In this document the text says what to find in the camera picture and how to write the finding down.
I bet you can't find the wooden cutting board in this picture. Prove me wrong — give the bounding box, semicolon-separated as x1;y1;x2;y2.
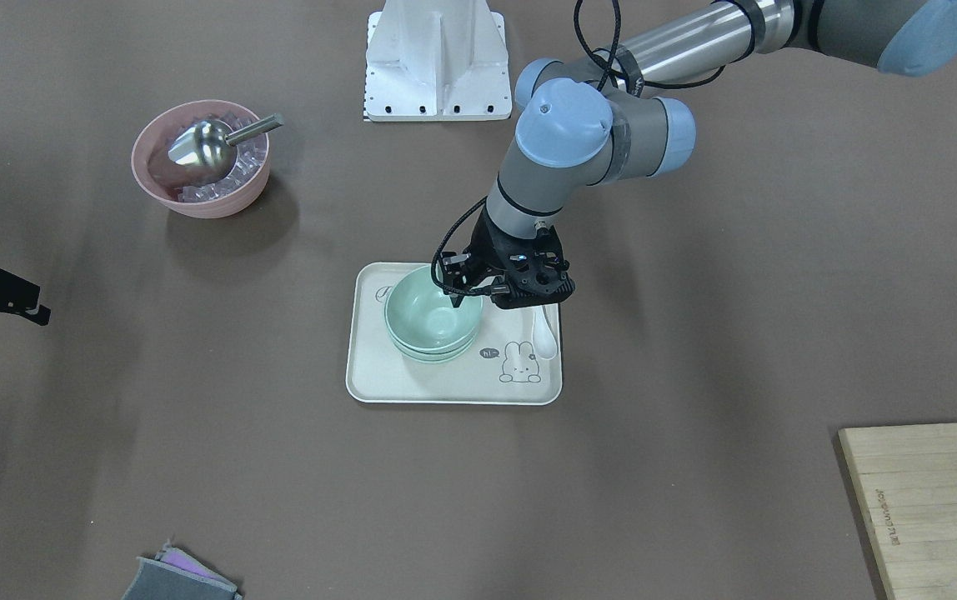
838;422;957;599

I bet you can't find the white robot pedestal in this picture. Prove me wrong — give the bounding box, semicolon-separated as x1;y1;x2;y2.
363;1;513;123

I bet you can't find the steel ice scoop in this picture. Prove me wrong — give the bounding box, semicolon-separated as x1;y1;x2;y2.
167;113;284;178

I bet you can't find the green bowl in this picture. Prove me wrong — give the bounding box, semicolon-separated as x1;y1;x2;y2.
396;347;468;364
384;267;484;348
387;331;476;353

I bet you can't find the pink bowl with ice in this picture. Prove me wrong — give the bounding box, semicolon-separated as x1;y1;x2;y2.
129;99;270;219

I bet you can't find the grey folded cloth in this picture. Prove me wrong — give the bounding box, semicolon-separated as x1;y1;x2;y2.
122;543;243;599

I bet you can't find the white ceramic spoon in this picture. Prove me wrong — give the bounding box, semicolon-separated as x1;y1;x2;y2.
531;305;559;361

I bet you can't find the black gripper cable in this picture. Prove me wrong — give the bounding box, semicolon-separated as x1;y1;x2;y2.
431;196;513;298

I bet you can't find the green bowl on tray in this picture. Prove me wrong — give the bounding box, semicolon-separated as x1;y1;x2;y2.
396;347;468;364

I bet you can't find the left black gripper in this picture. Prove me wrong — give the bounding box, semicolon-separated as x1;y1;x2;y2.
435;208;575;310

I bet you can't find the cream rabbit tray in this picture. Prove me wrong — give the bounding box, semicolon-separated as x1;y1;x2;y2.
345;262;564;406

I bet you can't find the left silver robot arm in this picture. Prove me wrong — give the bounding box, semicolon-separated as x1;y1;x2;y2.
430;1;957;310

